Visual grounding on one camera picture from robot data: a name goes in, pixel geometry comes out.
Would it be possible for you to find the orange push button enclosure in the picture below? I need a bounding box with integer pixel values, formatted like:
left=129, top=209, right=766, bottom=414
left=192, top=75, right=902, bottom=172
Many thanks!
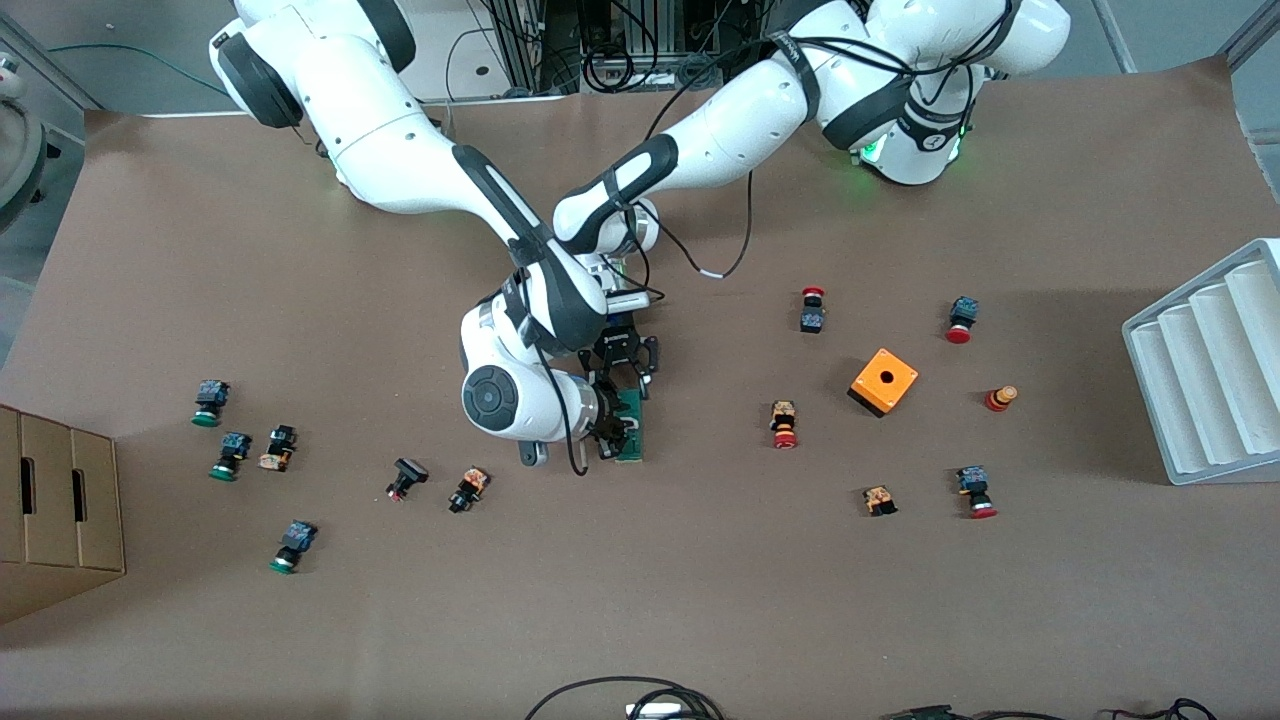
left=847, top=347, right=920, bottom=419

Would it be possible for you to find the aluminium equipment rack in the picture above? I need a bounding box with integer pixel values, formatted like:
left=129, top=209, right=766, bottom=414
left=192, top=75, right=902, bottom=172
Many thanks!
left=487, top=0, right=801, bottom=96

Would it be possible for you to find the brown cardboard box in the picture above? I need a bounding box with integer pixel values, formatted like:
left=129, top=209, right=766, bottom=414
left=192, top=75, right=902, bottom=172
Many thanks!
left=0, top=403, right=127, bottom=627

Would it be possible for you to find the grey aluminium profile bar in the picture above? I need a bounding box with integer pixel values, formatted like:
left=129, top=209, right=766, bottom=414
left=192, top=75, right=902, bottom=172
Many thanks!
left=1090, top=0, right=1138, bottom=74

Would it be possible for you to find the grey round stand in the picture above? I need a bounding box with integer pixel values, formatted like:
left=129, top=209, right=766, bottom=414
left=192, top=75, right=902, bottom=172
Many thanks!
left=0, top=52, right=49, bottom=233

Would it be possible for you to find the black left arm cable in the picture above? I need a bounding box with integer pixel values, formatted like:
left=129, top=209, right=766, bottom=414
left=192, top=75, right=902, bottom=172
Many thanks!
left=645, top=165, right=758, bottom=281

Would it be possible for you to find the black cable loop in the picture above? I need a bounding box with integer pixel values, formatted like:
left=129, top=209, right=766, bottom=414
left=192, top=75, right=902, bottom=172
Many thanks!
left=524, top=676, right=725, bottom=720

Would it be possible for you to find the green load switch white lever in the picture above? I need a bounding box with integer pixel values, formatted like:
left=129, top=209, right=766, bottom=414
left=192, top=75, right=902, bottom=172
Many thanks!
left=612, top=385, right=646, bottom=463

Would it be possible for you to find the beige black switch block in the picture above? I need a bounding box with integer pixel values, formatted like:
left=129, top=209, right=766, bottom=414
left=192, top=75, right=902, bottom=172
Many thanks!
left=256, top=424, right=298, bottom=473

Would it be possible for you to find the white ribbed plastic tray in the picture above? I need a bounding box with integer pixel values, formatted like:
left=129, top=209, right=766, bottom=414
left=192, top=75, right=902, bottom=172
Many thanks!
left=1121, top=237, right=1280, bottom=487

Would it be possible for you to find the black cable with connector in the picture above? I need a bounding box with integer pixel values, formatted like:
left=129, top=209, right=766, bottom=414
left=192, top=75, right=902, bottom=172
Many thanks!
left=880, top=704, right=1066, bottom=720

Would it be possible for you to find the green mushroom push button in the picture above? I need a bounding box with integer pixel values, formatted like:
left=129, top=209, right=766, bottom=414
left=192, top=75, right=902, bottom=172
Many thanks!
left=191, top=379, right=232, bottom=429
left=268, top=520, right=319, bottom=576
left=208, top=431, right=253, bottom=483

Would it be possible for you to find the black selector switch orange block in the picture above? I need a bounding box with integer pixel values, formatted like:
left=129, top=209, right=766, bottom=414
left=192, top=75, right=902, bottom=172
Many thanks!
left=447, top=465, right=492, bottom=515

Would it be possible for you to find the black pushbutton pink tip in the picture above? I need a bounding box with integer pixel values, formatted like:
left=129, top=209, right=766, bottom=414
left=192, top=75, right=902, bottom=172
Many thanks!
left=385, top=457, right=431, bottom=503

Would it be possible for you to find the white back table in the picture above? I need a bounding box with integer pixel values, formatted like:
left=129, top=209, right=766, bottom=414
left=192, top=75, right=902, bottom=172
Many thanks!
left=95, top=0, right=573, bottom=119

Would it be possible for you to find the thin black cable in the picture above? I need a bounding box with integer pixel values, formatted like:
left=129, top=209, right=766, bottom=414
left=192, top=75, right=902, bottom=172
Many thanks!
left=1100, top=698, right=1219, bottom=720

